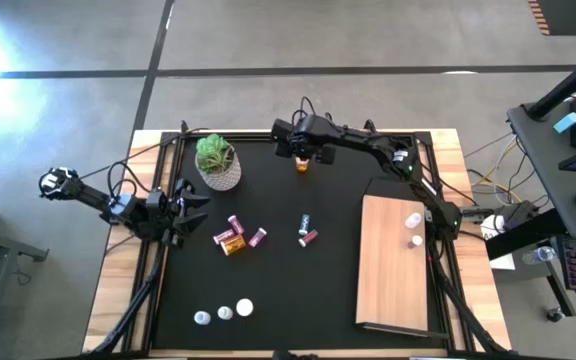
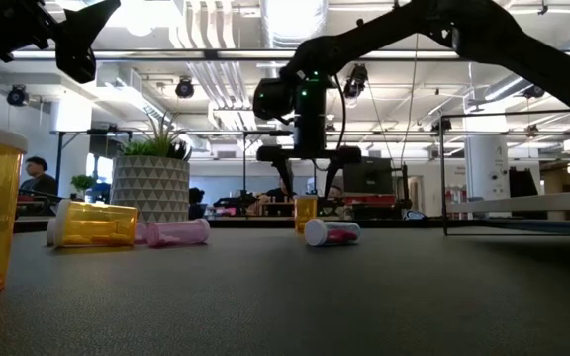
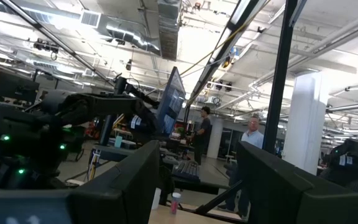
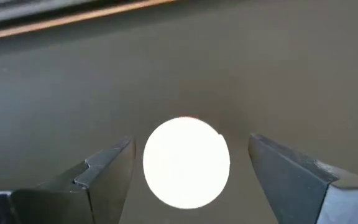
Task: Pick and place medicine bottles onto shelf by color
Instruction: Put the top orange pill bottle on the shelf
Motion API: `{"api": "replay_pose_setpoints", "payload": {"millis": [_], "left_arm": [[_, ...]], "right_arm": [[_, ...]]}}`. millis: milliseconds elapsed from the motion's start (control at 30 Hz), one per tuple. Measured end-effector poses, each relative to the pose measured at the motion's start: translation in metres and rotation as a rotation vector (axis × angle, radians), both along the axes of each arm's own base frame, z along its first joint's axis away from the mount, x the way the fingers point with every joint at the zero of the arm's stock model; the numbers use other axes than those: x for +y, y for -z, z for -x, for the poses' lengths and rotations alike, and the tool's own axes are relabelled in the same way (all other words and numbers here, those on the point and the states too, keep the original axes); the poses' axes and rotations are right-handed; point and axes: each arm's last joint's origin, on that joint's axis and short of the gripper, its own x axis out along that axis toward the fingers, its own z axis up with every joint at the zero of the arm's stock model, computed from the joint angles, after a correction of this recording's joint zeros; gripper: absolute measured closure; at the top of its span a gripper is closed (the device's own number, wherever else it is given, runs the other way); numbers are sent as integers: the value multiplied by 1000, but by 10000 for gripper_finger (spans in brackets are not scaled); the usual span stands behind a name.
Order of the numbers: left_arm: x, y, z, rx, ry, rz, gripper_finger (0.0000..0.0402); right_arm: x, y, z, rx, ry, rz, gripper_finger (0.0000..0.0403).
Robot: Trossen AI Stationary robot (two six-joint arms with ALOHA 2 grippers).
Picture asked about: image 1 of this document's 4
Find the black caster wheel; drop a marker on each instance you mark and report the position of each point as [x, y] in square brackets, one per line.
[555, 314]

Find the clear water bottle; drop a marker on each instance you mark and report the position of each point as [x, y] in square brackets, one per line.
[538, 255]

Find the red pill bottle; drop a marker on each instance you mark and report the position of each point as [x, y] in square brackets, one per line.
[308, 238]

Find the large amber pill bottle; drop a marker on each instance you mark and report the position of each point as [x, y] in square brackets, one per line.
[244, 307]
[233, 245]

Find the black aluminium rig frame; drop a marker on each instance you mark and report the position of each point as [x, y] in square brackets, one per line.
[248, 136]

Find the black clamp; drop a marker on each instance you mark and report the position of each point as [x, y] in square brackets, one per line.
[369, 127]

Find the dark grey desk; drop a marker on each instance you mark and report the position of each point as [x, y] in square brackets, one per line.
[543, 165]

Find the black table mat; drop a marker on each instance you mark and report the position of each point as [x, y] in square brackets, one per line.
[278, 290]

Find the white cap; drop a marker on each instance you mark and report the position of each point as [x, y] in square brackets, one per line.
[225, 313]
[202, 318]

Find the teal pill bottle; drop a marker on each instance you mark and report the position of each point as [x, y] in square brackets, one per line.
[303, 224]

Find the black round pole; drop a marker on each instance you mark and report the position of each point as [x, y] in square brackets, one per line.
[568, 85]

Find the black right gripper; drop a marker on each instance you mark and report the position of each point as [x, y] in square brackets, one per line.
[308, 135]

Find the black mat with orange stripes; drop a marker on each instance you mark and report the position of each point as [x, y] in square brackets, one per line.
[568, 17]

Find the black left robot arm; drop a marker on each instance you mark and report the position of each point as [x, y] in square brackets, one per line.
[93, 200]

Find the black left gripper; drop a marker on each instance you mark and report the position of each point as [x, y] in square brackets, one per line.
[173, 215]

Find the white paper sheet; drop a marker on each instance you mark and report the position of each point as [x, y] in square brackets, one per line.
[503, 262]

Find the small orange pill bottle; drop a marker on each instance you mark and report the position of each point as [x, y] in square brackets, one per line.
[302, 166]

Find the black power strip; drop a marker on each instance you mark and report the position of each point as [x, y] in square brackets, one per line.
[520, 214]

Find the white pill bottle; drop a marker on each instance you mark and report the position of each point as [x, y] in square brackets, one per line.
[413, 220]

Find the white power box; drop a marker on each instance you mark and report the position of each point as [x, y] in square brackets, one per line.
[492, 226]

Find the succulent in patterned pot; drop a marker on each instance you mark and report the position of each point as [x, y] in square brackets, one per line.
[218, 172]

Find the light blue pad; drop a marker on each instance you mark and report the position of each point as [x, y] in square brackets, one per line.
[566, 122]

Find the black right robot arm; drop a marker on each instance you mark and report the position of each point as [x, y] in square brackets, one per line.
[363, 140]

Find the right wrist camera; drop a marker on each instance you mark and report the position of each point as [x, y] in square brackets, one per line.
[282, 130]

